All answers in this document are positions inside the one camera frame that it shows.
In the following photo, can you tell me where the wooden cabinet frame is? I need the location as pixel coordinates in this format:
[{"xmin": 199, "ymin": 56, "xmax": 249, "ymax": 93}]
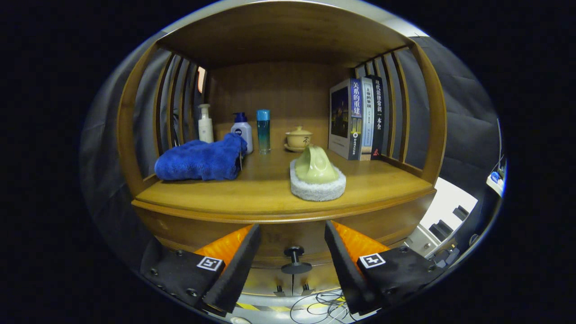
[{"xmin": 116, "ymin": 0, "xmax": 448, "ymax": 297}]

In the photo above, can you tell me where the blue towel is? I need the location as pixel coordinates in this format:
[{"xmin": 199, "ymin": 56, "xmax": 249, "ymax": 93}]
[{"xmin": 154, "ymin": 133, "xmax": 248, "ymax": 182}]

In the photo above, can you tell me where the beige lidded tea cup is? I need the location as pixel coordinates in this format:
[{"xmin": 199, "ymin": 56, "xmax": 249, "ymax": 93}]
[{"xmin": 284, "ymin": 126, "xmax": 313, "ymax": 153}]

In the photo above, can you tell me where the wooden drawer with black knob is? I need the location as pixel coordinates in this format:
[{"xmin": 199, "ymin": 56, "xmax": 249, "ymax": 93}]
[{"xmin": 134, "ymin": 189, "xmax": 437, "ymax": 276}]

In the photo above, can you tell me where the wooden countertop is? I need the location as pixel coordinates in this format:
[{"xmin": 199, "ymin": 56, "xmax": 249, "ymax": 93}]
[{"xmin": 135, "ymin": 148, "xmax": 436, "ymax": 223}]

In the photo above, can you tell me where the green scrub brush white pad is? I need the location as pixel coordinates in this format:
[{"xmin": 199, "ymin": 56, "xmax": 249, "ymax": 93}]
[{"xmin": 289, "ymin": 145, "xmax": 347, "ymax": 202}]

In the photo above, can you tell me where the white side desk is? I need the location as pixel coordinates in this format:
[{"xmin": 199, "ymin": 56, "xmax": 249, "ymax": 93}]
[{"xmin": 486, "ymin": 169, "xmax": 507, "ymax": 198}]

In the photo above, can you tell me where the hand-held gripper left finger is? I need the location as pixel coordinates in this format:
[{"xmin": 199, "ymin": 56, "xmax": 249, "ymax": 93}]
[{"xmin": 142, "ymin": 224, "xmax": 261, "ymax": 314}]

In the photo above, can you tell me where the white lotion bottle blue cap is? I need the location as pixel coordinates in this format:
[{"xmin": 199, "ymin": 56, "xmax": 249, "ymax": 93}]
[{"xmin": 230, "ymin": 112, "xmax": 254, "ymax": 154}]

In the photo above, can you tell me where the dark blue spine book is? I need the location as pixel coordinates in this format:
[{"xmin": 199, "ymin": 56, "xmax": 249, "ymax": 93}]
[{"xmin": 328, "ymin": 79, "xmax": 363, "ymax": 161}]

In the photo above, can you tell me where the black spine book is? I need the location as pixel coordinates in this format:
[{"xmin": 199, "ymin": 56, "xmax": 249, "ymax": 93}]
[{"xmin": 370, "ymin": 75, "xmax": 386, "ymax": 160}]

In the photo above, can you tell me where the light blue spine book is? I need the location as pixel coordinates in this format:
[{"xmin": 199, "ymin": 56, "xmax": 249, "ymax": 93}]
[{"xmin": 360, "ymin": 76, "xmax": 375, "ymax": 161}]

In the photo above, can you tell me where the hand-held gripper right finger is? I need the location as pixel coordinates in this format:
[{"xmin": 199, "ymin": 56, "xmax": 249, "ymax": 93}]
[{"xmin": 325, "ymin": 220, "xmax": 444, "ymax": 314}]

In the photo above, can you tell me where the teal bottle blue cap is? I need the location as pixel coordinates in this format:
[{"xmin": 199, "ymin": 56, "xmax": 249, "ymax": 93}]
[{"xmin": 256, "ymin": 109, "xmax": 271, "ymax": 153}]

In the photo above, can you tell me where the cream pump bottle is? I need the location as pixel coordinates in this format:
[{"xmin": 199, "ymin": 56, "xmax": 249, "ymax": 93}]
[{"xmin": 198, "ymin": 104, "xmax": 215, "ymax": 144}]

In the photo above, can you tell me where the white side cabinet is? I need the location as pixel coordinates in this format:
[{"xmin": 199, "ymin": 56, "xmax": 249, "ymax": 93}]
[{"xmin": 415, "ymin": 177, "xmax": 479, "ymax": 258}]

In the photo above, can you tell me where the black electronic box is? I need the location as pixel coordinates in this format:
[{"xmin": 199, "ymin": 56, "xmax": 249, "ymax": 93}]
[{"xmin": 427, "ymin": 245, "xmax": 460, "ymax": 271}]

